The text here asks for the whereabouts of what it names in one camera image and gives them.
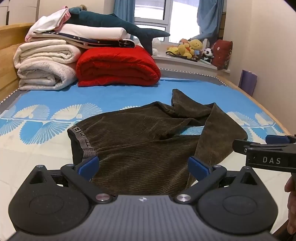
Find brown corduroy pants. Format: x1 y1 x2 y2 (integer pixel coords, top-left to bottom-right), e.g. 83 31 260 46
67 89 248 196

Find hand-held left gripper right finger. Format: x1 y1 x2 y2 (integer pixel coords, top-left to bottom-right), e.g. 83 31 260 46
173 156 264 205

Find red folded blanket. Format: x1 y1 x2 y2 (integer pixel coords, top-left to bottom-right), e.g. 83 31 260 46
76 45 162 87

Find textured white folded quilt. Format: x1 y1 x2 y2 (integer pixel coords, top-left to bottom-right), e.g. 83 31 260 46
17 62 78 91

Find yellow bear plush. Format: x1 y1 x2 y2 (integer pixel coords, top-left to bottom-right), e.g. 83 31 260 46
178 39 195 58

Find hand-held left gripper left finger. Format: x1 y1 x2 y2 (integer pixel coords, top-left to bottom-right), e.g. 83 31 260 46
24 156 115 204

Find person's right hand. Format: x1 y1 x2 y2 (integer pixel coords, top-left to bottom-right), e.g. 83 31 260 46
285 176 296 234

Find white cupboard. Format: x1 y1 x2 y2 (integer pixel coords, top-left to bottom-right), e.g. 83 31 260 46
0 0 40 26

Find purple folder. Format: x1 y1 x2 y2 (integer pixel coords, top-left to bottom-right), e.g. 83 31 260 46
239 70 258 96

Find white folded duvet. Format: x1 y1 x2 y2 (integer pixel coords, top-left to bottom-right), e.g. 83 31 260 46
55 23 132 41

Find panda plush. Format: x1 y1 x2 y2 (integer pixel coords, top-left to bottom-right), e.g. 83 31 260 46
203 48 214 63

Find red cushion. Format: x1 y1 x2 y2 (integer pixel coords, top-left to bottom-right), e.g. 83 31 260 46
211 39 233 70

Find blue and cream bed sheet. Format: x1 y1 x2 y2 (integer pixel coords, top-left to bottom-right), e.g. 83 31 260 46
0 76 296 237

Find dark blue shark plush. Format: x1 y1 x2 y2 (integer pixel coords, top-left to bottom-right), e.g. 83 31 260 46
66 7 171 55

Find smooth white folded quilt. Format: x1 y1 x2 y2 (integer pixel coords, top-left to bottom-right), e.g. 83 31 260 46
13 43 85 69

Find white framed window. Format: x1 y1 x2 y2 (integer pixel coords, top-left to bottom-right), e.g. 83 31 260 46
133 0 201 43

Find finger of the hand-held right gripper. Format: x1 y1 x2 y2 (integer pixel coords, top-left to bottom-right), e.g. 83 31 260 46
232 138 262 154
265 135 296 144

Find white window sill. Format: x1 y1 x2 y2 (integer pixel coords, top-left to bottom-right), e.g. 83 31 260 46
153 53 232 75

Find white plush toy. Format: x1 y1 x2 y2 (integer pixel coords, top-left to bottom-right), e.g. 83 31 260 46
151 38 162 56

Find yellow smiley plush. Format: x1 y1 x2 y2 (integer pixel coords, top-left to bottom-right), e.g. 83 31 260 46
190 39 203 50

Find white and pink cloth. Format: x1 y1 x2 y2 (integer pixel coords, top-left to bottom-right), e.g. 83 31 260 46
25 8 71 39

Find blue curtain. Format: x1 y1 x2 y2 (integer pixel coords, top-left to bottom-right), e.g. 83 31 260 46
196 0 225 40
113 0 136 24

